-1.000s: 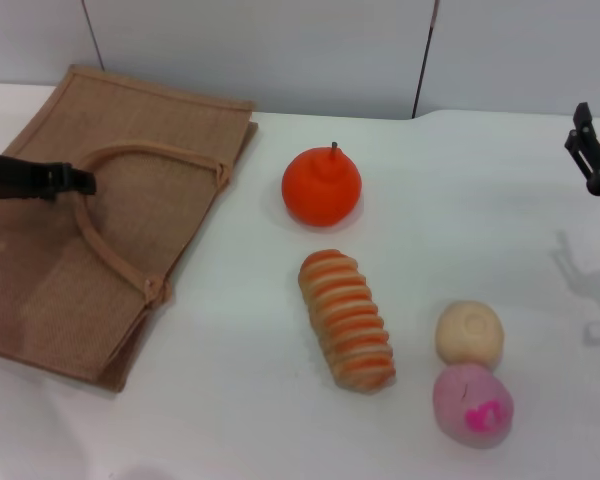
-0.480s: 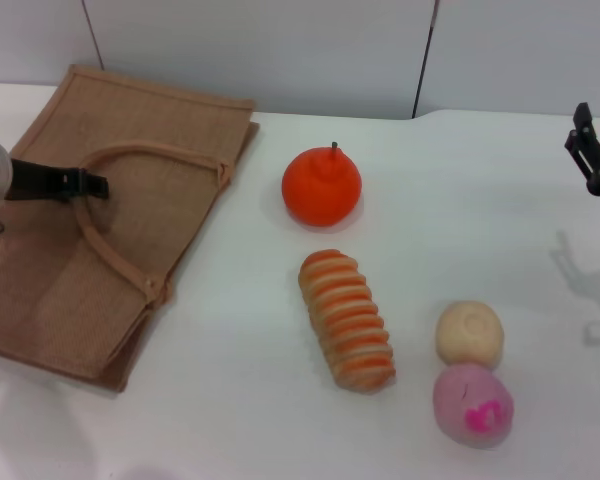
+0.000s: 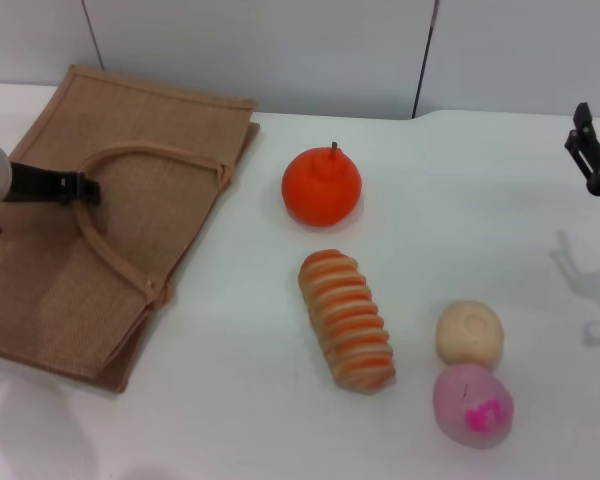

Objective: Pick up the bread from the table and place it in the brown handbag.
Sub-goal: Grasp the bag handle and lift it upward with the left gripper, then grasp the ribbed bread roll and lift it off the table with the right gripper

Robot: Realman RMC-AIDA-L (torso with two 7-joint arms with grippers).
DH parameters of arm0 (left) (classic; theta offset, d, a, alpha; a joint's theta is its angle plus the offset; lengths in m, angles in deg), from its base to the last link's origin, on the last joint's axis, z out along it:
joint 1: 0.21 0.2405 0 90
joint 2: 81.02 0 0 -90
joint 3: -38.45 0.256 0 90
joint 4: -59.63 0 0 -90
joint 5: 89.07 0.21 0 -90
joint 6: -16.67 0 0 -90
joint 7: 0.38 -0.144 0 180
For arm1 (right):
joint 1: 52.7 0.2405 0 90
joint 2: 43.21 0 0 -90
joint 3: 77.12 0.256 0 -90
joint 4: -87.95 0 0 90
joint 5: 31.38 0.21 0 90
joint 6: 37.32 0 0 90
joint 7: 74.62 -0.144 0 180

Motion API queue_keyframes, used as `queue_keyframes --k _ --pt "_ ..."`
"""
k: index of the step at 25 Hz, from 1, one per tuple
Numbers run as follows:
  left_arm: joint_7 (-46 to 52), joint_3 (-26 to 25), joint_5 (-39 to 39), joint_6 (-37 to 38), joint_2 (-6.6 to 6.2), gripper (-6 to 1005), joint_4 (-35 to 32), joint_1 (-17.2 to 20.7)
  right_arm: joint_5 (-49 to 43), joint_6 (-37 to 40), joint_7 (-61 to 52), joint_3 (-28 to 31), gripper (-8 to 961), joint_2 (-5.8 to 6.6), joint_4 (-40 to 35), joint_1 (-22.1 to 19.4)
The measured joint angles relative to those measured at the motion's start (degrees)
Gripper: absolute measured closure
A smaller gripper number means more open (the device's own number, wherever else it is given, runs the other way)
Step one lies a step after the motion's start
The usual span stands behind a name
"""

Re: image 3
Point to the pink bun with magenta mark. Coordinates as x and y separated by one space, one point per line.
472 405

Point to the brown woven handbag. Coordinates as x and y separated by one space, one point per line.
145 225

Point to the beige round bun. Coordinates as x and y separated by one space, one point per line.
470 332

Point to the striped orange bread loaf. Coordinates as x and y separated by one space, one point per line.
347 320

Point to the orange toy fruit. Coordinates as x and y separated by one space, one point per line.
320 190

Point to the dark vertical wall strip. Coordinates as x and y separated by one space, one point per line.
424 60

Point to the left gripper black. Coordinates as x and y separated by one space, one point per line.
40 182

